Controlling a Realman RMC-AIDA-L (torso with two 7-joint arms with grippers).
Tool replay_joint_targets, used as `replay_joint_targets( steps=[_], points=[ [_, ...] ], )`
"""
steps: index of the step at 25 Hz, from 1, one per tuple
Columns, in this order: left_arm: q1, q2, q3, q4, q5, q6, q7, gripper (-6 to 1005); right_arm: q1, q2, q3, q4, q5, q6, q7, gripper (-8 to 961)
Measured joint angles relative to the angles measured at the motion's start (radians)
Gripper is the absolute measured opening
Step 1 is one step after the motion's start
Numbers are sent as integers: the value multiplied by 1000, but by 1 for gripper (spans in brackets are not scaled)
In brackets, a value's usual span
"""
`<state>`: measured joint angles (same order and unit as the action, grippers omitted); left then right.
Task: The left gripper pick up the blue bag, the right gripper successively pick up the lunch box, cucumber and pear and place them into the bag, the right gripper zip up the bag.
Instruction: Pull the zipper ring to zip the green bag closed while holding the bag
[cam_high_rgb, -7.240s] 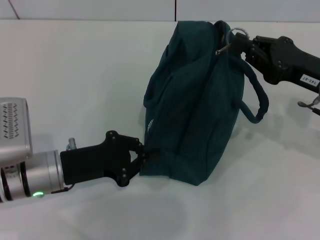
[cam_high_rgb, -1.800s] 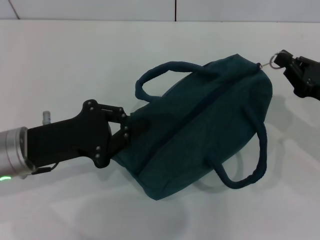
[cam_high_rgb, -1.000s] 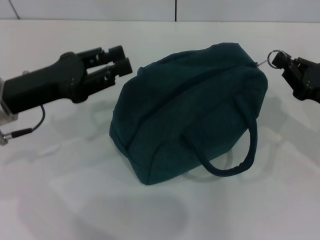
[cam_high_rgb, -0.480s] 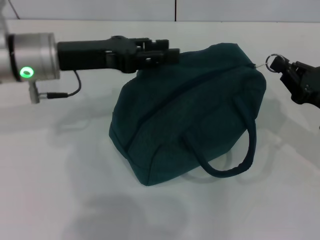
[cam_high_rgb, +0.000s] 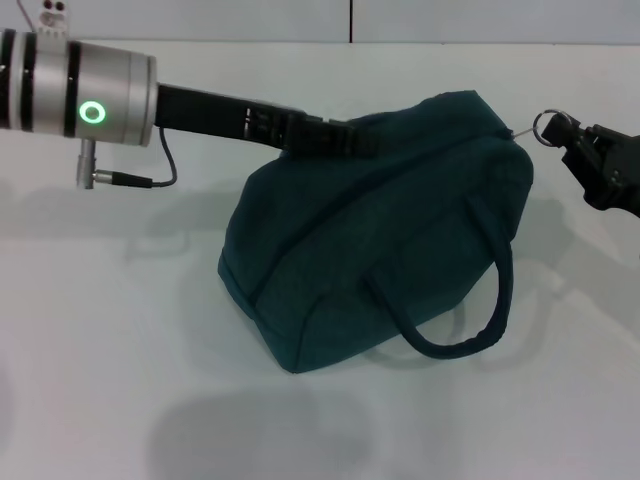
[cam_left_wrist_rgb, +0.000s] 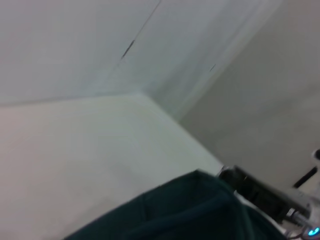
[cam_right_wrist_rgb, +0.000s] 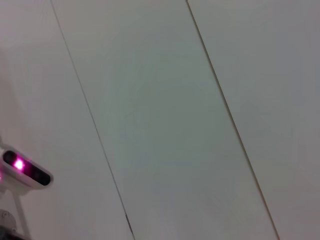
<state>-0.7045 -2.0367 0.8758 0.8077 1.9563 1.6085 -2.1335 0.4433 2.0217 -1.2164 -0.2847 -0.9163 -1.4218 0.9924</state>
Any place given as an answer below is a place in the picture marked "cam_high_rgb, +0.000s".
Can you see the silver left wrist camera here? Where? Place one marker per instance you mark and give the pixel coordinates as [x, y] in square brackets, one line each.
[51, 17]

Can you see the dark teal insulated lunch bag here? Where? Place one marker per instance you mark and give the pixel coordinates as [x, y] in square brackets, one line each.
[375, 240]

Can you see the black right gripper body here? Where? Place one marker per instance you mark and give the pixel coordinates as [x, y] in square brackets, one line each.
[617, 170]

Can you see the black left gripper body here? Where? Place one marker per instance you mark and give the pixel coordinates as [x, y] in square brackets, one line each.
[220, 117]

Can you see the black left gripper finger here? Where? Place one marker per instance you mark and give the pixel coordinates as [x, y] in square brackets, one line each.
[330, 137]

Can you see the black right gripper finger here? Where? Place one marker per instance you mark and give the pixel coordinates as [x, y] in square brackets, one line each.
[565, 135]

